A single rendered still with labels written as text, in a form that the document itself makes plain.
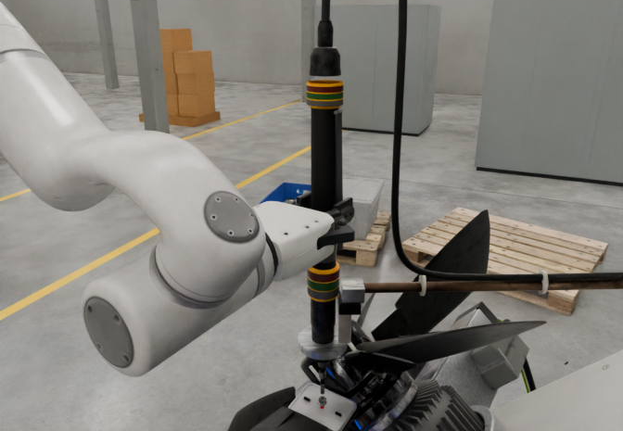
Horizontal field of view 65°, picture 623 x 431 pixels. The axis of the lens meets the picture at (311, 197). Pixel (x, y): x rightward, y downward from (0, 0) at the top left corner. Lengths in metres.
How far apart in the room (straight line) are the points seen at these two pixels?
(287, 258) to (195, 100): 8.36
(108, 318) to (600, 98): 5.96
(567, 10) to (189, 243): 5.84
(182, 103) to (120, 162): 8.61
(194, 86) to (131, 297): 8.48
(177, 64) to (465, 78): 7.07
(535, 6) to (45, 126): 5.80
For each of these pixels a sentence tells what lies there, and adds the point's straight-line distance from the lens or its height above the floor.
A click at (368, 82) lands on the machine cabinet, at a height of 0.81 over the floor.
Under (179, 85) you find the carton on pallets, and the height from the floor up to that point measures 0.67.
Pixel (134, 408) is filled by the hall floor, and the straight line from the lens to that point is 2.68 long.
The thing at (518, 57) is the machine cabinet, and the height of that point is 1.35.
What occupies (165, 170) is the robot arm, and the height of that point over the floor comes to 1.63.
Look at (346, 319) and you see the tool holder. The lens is 0.69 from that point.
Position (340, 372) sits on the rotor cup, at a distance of 0.81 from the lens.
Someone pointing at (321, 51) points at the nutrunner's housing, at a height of 1.70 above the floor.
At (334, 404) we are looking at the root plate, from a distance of 0.80.
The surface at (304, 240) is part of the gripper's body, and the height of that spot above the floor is 1.52.
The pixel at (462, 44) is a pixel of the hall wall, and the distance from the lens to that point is 12.86.
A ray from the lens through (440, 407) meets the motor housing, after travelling 0.83.
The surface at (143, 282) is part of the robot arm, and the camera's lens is 0.40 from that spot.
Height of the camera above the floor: 1.73
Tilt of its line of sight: 20 degrees down
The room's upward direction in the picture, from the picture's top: straight up
